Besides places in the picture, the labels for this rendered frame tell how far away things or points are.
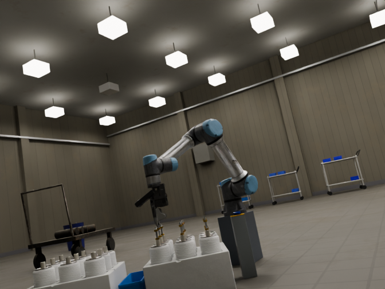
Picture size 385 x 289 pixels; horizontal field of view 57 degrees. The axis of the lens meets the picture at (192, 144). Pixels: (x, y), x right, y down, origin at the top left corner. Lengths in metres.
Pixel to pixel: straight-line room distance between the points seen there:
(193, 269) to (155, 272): 0.17
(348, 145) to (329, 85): 2.00
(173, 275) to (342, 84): 11.00
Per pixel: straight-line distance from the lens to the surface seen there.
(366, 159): 11.92
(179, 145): 2.11
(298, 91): 12.46
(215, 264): 1.66
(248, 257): 1.90
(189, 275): 1.66
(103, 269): 1.77
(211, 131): 2.08
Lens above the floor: 0.40
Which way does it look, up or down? 10 degrees up
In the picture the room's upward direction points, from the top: 11 degrees counter-clockwise
